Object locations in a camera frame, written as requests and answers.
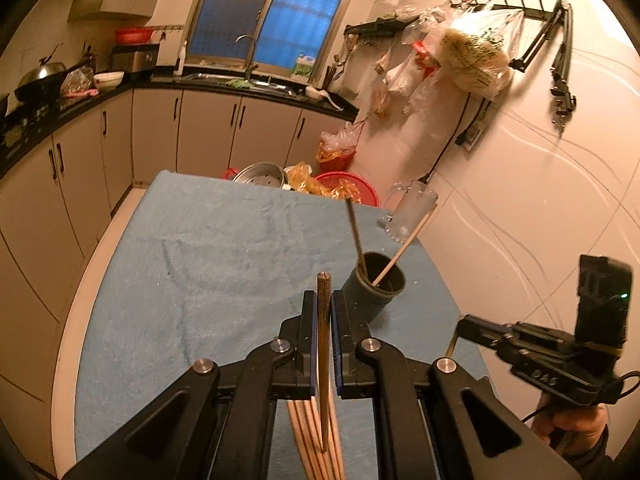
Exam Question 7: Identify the large filled plastic bag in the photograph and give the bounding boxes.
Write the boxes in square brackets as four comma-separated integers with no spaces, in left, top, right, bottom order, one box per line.
[430,7,526,101]

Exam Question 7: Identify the clear glass mug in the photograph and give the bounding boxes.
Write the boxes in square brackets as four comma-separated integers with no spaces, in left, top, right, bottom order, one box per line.
[377,180,440,244]

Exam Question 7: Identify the person's right hand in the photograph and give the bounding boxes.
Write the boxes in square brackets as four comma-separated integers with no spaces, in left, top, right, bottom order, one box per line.
[531,402,608,458]

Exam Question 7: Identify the person's right forearm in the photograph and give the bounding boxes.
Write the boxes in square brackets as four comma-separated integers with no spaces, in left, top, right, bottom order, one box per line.
[562,407,621,473]

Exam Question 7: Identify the yellow snack bags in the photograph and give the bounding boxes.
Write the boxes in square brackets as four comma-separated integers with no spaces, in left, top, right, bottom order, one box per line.
[285,161,366,204]

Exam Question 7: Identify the black wall shelf rack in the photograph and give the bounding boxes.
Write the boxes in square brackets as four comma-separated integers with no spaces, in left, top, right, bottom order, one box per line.
[344,16,421,45]

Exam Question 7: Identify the kitchen window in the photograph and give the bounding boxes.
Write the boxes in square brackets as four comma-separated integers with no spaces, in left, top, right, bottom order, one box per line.
[186,0,362,77]

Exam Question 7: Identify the white ladle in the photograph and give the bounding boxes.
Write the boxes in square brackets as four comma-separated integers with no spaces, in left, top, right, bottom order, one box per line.
[306,85,346,111]

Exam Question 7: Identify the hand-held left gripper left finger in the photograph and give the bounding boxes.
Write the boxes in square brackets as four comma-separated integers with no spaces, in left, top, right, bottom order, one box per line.
[62,291,318,480]

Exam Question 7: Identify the red plastic basin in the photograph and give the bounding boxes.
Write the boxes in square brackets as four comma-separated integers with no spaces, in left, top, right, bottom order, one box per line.
[315,171,379,207]

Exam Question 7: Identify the crumpled plastic bag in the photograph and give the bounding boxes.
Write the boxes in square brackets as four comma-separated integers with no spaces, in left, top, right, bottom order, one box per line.
[60,67,96,96]

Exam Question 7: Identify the white bowl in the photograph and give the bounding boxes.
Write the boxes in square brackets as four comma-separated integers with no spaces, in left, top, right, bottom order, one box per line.
[93,71,125,91]

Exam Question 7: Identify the hanging clear plastic bags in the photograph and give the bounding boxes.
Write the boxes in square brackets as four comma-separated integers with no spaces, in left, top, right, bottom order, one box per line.
[370,25,447,121]

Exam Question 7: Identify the metal faucet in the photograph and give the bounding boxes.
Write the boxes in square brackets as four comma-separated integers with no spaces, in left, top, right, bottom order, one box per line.
[235,34,261,83]

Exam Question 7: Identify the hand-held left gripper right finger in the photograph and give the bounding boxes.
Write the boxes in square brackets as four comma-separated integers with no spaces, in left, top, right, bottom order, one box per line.
[331,290,583,480]

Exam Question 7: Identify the green and white jug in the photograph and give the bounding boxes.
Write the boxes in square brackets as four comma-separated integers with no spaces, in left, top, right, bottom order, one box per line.
[292,53,317,80]

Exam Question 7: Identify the black power cable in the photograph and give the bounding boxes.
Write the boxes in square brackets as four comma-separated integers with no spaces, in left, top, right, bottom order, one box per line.
[417,95,472,186]

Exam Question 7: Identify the beige kitchen base cabinets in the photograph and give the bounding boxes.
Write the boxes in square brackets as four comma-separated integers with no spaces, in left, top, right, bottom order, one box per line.
[0,87,358,461]

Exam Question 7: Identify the blue table cloth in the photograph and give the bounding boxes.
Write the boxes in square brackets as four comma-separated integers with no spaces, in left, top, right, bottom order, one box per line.
[74,170,496,480]

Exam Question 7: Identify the black kitchen countertop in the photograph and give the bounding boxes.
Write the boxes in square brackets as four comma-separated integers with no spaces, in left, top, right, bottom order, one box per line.
[0,67,361,176]

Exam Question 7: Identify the dark brown chopstick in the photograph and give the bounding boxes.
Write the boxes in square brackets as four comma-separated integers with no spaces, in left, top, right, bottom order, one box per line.
[345,198,369,279]

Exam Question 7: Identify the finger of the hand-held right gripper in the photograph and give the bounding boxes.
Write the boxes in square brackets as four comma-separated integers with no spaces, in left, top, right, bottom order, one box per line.
[455,313,517,355]

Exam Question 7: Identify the plastic bag with orange contents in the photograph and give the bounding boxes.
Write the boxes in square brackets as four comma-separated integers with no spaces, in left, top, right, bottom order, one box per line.
[315,122,360,172]

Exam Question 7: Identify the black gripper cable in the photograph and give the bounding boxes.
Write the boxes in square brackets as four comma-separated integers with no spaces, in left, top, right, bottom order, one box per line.
[520,370,640,423]

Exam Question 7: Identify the steel kitchen sink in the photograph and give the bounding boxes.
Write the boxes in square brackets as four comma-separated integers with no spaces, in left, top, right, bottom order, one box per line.
[180,72,301,96]

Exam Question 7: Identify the stainless steel box appliance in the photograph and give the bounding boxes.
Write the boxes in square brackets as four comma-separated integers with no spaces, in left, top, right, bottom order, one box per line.
[111,44,161,72]

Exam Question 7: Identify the dark grey cup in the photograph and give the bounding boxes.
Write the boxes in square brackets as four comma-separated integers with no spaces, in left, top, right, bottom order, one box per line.
[342,252,407,331]

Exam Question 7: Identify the black wok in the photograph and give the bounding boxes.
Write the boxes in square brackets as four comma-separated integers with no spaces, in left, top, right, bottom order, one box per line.
[14,42,96,103]

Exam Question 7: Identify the steel steamer pot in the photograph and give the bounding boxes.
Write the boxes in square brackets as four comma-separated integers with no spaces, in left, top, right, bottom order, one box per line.
[232,161,292,191]

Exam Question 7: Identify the black wall hook rack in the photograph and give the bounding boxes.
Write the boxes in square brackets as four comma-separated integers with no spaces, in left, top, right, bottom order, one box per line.
[447,0,547,19]

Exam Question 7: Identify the wall socket with plug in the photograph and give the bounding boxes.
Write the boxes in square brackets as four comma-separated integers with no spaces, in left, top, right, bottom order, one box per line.
[455,119,484,152]

